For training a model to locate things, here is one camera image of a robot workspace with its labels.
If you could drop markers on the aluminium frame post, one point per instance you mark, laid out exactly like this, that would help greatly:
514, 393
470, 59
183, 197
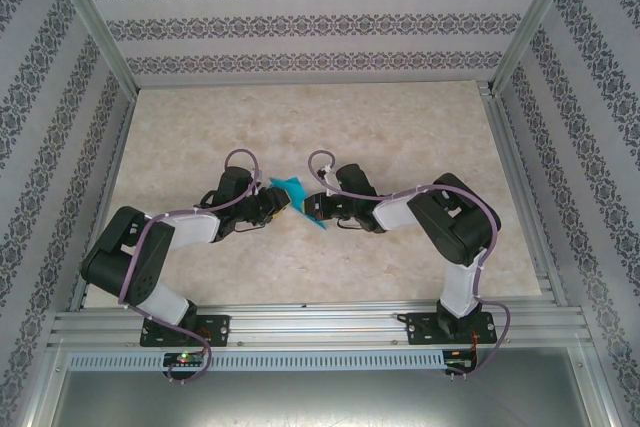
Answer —
100, 32
534, 22

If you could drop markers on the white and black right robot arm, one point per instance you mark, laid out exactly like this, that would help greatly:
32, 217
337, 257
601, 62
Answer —
392, 212

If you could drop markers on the small dark circuit board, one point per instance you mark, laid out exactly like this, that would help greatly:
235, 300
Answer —
457, 361

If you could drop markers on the aluminium side rail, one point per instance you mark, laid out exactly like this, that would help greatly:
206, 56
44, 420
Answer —
525, 197
119, 139

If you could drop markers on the teal cloth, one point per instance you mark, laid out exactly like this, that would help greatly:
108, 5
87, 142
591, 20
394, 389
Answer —
295, 191

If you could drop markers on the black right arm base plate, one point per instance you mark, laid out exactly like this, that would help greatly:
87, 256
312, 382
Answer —
420, 329

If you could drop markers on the long aluminium rail beam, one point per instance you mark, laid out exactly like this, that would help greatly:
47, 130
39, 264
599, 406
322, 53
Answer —
320, 324

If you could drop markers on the grey metal sheet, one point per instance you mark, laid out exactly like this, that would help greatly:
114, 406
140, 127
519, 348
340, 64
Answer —
320, 402

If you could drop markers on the circuit board with green light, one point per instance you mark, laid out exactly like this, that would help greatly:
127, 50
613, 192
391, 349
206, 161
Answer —
185, 359

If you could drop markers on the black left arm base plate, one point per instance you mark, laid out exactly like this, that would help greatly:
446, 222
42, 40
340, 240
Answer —
220, 329

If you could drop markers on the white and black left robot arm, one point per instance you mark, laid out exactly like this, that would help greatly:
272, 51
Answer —
195, 227

